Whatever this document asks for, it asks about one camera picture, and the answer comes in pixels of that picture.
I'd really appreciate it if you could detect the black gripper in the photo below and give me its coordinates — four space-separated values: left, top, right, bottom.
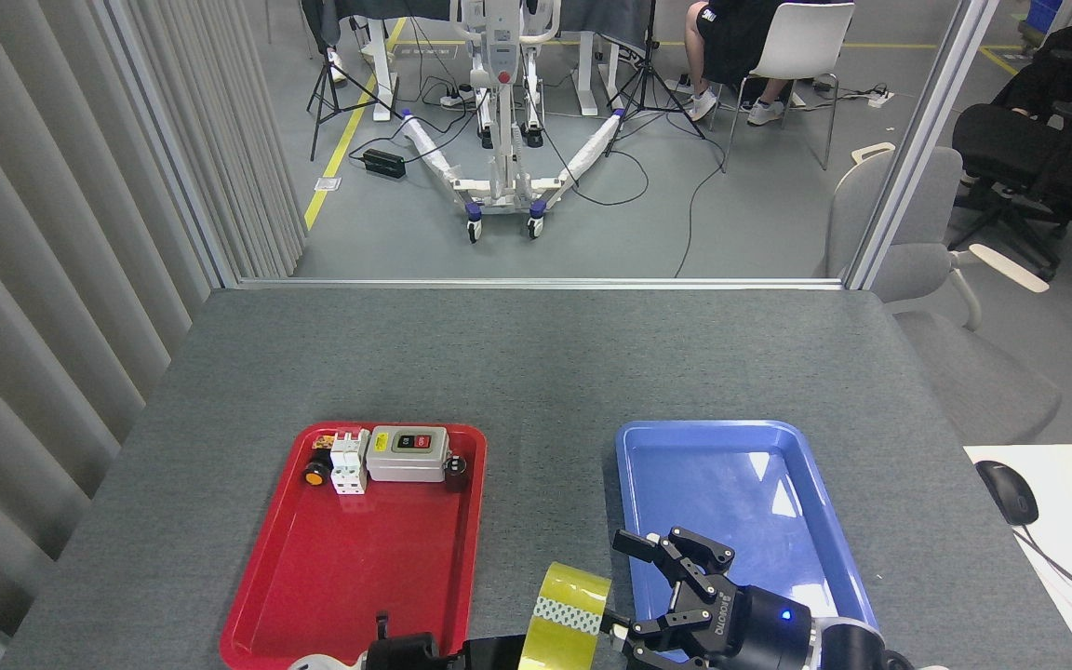
364 633 529 670
603 527 816 670

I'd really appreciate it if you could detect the yellow tape roll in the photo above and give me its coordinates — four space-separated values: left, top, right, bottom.
517 561 613 670

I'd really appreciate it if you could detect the blue plastic tray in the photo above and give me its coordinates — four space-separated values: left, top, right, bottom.
615 420 883 669

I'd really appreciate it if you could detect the red plastic tray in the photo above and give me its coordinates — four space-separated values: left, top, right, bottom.
220 422 489 670

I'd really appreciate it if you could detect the white circuit breaker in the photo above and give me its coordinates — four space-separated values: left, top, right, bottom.
330 429 371 496

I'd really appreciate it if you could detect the black computer mouse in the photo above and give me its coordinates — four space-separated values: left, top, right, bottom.
975 460 1039 527

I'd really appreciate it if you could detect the white desk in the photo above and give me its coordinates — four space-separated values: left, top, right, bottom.
964 444 1072 670

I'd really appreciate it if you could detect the grey office chair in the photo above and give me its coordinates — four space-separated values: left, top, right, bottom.
824 142 1063 446

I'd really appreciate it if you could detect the white stand on wheels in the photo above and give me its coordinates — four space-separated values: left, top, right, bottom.
401 0 625 245

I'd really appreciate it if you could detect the black power adapter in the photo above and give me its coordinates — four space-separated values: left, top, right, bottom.
362 148 407 181

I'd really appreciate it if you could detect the black tripod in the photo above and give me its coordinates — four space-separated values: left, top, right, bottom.
604 0 707 157
306 26 403 162

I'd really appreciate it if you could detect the black office chair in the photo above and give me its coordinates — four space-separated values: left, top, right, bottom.
950 47 1072 280

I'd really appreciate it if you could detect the seated person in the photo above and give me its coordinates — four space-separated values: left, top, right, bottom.
682 0 790 127

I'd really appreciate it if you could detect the white plastic chair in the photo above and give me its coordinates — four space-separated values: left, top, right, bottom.
708 2 856 173

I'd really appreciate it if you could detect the grey push button switch box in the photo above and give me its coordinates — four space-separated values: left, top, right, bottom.
366 425 451 483

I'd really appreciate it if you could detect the silver frame rail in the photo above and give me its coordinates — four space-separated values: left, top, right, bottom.
236 275 846 290

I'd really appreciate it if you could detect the silver frame post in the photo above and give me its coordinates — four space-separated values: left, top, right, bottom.
843 0 1002 290

